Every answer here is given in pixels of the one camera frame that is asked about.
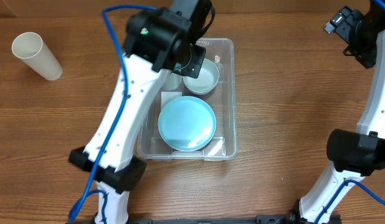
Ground grey bowl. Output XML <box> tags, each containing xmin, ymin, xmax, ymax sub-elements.
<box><xmin>183</xmin><ymin>58</ymin><xmax>220</xmax><ymax>90</ymax></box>

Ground cream cup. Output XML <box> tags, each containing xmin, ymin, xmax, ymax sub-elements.
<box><xmin>162</xmin><ymin>73</ymin><xmax>182</xmax><ymax>91</ymax></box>
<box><xmin>11</xmin><ymin>32</ymin><xmax>63</xmax><ymax>81</ymax></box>

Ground light blue plate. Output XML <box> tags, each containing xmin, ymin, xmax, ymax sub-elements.
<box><xmin>158</xmin><ymin>96</ymin><xmax>217</xmax><ymax>152</ymax></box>

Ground light blue bowl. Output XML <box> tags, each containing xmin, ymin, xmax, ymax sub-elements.
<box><xmin>184</xmin><ymin>83</ymin><xmax>216</xmax><ymax>95</ymax></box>

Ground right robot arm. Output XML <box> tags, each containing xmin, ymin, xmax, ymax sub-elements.
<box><xmin>285</xmin><ymin>0</ymin><xmax>385</xmax><ymax>223</ymax></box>

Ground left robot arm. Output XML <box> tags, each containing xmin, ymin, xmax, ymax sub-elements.
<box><xmin>68</xmin><ymin>0</ymin><xmax>215</xmax><ymax>223</ymax></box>

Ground clear plastic storage bin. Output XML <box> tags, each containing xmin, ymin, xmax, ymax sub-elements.
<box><xmin>137</xmin><ymin>38</ymin><xmax>237</xmax><ymax>161</ymax></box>

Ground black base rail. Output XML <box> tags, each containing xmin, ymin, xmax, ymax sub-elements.
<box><xmin>117</xmin><ymin>214</ymin><xmax>343</xmax><ymax>224</ymax></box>

